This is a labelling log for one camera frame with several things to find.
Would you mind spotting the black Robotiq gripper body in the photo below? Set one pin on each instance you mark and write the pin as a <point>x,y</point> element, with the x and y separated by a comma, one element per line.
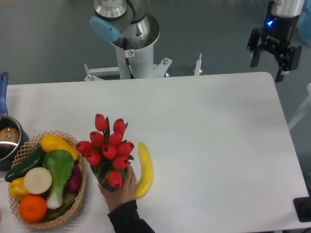
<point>277,33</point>

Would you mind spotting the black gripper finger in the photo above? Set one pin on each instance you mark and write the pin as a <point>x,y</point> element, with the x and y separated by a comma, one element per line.
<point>254,46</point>
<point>287,61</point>

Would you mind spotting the red tulip bouquet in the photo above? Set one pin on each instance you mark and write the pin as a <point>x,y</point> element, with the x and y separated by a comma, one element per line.
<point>106,146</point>

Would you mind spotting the dark grey ribbed vase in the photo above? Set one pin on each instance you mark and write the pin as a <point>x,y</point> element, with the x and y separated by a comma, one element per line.
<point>110,178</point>

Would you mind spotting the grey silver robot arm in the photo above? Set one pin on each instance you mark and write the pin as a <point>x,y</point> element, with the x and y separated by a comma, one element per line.
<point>121,13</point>

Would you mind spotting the black sleeved forearm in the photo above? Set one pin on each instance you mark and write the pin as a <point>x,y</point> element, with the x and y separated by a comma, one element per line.
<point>125,219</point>

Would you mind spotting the person's bare hand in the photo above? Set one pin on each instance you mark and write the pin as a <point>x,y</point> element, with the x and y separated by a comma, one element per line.
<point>122,195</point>

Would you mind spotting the blue plastic bag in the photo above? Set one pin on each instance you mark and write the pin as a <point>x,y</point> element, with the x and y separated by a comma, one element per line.
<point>304,23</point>

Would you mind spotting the black device at edge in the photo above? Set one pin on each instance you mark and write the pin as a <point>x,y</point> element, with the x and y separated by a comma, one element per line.
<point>303,208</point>

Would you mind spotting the yellow plastic banana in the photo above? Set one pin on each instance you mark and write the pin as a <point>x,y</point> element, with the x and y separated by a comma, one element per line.
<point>146,178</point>

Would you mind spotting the yellow squash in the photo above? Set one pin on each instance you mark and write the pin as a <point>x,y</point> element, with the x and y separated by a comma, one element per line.
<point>51,142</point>

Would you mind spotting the green bok choy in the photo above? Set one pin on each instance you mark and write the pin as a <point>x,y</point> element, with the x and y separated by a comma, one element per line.
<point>60,164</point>

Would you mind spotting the purple sweet potato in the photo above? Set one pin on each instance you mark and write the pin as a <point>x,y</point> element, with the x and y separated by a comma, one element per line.
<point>75,181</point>

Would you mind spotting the woven wicker basket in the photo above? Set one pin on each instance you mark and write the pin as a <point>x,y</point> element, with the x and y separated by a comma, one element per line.
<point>75,198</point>

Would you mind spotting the dark green cucumber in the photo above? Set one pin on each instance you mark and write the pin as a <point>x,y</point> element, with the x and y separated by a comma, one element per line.
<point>34,160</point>

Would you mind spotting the green chili pepper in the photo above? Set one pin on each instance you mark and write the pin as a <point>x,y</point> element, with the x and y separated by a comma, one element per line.
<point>61,211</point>

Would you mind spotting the cream round radish slice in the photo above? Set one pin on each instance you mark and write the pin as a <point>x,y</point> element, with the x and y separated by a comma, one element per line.
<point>37,180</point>

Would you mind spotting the blue saucepan with lid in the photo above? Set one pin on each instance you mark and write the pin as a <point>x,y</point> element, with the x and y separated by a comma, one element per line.
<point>12,135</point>

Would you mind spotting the orange fruit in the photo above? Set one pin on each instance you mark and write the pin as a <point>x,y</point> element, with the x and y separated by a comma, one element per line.
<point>33,208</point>

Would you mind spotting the yellow bell pepper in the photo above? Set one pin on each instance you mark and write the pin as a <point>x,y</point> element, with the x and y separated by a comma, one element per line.
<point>17,189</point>

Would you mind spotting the white metal frame right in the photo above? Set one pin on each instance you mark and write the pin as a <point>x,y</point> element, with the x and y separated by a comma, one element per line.
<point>301,111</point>

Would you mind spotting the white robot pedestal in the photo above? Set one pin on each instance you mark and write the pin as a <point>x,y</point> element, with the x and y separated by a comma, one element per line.
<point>134,50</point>

